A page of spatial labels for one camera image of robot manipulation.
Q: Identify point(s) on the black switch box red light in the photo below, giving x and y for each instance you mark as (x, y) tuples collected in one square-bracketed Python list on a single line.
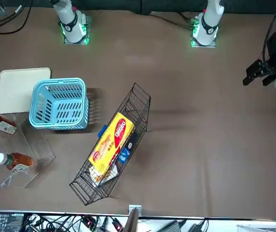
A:
[(118, 227), (88, 222)]

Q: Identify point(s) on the black power adapter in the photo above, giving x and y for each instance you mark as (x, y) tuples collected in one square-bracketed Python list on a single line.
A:
[(197, 227)]

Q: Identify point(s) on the white fries snack packet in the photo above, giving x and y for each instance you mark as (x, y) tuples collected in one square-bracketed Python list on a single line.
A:
[(99, 178)]

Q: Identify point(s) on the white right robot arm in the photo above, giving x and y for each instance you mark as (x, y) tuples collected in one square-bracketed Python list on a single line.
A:
[(69, 21)]

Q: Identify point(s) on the cream plastic tray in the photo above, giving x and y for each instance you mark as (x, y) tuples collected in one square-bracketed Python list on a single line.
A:
[(12, 91)]

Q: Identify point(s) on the clear acrylic beverage shelf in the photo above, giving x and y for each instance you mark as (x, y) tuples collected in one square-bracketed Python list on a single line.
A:
[(35, 145)]

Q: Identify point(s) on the aluminium camera post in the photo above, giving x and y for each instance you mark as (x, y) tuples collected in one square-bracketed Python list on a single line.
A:
[(133, 220)]

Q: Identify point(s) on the black labelled device box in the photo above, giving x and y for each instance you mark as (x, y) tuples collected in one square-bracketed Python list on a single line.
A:
[(5, 222)]

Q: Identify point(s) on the blue Oreo cookie box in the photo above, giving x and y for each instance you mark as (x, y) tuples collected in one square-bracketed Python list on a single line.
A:
[(102, 131)]

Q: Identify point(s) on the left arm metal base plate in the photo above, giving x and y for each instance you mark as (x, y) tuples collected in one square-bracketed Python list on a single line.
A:
[(208, 46)]

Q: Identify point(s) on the dark Chocofello cookie box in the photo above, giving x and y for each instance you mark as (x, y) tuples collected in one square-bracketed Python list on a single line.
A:
[(126, 154)]

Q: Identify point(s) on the red tea bottle white cap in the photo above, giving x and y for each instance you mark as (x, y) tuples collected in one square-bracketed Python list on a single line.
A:
[(1, 124), (19, 159)]

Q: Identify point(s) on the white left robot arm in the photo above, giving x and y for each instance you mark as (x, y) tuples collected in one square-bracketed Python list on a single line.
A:
[(211, 17)]

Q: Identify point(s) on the light blue plastic basket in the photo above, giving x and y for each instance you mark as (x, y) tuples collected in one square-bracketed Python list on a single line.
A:
[(60, 81)]

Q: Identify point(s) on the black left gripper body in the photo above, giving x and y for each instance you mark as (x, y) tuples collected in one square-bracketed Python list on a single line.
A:
[(273, 48)]

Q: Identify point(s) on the grey power adapter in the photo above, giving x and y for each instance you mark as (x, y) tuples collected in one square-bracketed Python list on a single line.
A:
[(174, 227)]

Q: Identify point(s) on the yellow nabati wafer box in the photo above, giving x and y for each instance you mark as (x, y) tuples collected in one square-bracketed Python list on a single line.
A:
[(111, 142)]

